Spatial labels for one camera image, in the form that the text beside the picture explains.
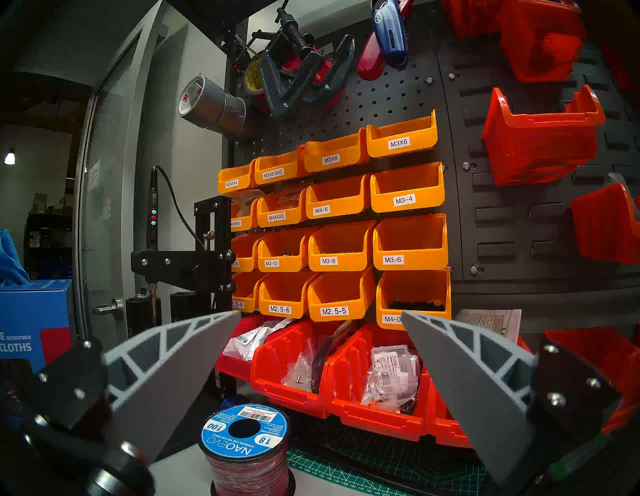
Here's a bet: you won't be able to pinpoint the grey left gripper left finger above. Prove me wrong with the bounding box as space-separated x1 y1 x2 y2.
20 310 242 496

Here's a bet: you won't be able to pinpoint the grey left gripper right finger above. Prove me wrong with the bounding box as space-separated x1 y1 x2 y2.
401 310 623 496

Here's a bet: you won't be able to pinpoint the blue cleaning cloths box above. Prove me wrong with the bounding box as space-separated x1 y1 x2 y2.
0 278 77 374

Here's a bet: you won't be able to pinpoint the dark storage shelf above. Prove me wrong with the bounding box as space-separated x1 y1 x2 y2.
22 191 76 279

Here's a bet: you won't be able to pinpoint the dark red plastic bin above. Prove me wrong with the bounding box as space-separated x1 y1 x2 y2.
215 312 281 383

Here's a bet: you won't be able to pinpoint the black cylindrical holder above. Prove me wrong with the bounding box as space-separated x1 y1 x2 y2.
170 291 202 319
125 293 162 338

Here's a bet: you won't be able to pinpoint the folded printed paper sheet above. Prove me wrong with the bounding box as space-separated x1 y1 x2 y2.
454 308 522 344

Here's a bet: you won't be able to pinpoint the clear bags with labels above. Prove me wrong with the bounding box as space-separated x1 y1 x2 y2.
361 345 423 415

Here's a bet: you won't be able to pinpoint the white labelled parts bag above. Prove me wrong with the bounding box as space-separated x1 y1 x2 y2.
222 318 294 362

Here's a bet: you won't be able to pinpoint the black metal press stand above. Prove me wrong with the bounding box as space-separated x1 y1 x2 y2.
130 195 238 399

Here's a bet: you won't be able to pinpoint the yellow bin labelled M2.5-8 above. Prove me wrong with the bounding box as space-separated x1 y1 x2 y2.
231 270 271 313

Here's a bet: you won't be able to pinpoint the yellow bin labelled M4-0.7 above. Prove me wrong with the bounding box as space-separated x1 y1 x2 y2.
375 268 452 331

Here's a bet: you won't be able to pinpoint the green cutting mat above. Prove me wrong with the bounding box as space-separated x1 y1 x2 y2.
285 414 490 496

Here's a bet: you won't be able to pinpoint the clear bag of parts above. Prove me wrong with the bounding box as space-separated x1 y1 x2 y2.
280 336 331 393

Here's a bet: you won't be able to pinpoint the yellow bin labelled M3-6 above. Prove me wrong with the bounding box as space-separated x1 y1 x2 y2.
372 213 449 272

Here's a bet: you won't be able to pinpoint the yellow bin labelled M2.5-5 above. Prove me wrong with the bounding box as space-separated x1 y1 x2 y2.
306 266 377 323

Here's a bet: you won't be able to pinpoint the yellow bin labelled M3-16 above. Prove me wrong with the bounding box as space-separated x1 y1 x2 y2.
231 231 273 273

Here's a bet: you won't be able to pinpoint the yellow bin labelled M2.5-6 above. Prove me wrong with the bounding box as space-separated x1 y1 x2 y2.
257 268 321 319

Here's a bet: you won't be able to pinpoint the grey louvred panel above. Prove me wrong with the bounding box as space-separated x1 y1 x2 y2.
425 0 640 299

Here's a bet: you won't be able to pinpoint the yellow bin labelled M3-12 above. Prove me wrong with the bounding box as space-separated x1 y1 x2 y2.
256 226 321 273

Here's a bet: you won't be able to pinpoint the yellow bin labelled M4X6X6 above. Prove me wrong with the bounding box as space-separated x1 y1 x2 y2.
230 195 261 233

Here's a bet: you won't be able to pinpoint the yellow bin labelled M3-8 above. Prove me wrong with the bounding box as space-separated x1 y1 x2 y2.
307 220 378 273

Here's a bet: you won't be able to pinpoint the blue microfiber cloth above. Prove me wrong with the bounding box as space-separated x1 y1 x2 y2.
0 227 30 287

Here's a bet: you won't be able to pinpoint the yellow bin labelled M3-4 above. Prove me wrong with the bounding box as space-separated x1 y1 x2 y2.
370 161 446 214

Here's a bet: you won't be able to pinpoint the yellow bin labelled M4X4X6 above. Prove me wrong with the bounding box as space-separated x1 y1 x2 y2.
255 185 308 228

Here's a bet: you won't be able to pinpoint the yellow bin labelled M3X5X4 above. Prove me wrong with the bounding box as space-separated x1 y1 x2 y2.
217 159 258 195

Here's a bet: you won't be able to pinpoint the yellow bin labelled M4-6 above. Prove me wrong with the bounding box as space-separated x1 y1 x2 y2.
305 173 373 220

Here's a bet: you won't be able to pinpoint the yellow bin labelled M3X8 BAD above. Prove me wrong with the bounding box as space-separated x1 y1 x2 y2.
252 145 308 185

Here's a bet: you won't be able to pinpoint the yellow bin labelled M3X6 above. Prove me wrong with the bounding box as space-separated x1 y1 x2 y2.
365 109 439 159

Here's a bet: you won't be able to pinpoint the dark perforated pegboard panel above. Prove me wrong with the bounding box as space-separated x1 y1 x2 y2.
222 4 463 284

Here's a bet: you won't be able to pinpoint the grey metal C-clamp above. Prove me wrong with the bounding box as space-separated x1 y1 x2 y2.
259 7 357 119

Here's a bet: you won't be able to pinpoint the yellow tape roll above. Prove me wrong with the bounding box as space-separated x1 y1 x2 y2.
242 52 266 96

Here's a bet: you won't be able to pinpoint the red tape roll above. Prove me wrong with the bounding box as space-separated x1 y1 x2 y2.
280 44 346 107

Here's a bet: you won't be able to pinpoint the crimson plastic bin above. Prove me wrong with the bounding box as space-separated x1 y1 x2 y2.
602 40 640 94

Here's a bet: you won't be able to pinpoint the silver door handle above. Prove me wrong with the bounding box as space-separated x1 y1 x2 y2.
91 297 124 320

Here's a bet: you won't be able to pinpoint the red wire spool blue label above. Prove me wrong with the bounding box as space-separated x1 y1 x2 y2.
198 404 297 496

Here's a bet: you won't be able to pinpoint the black-handled brush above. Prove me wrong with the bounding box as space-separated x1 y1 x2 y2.
310 320 353 394

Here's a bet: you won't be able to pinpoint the glass door grey frame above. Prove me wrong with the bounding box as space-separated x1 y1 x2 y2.
72 0 173 349

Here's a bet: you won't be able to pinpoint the silver duct tape roll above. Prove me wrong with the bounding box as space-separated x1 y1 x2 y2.
177 75 249 140

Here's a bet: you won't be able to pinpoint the red-handled hand tool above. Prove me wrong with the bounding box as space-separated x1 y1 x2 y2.
356 0 416 81

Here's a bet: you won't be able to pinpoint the blue-handled hand tool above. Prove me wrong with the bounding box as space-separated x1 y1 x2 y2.
370 0 409 72

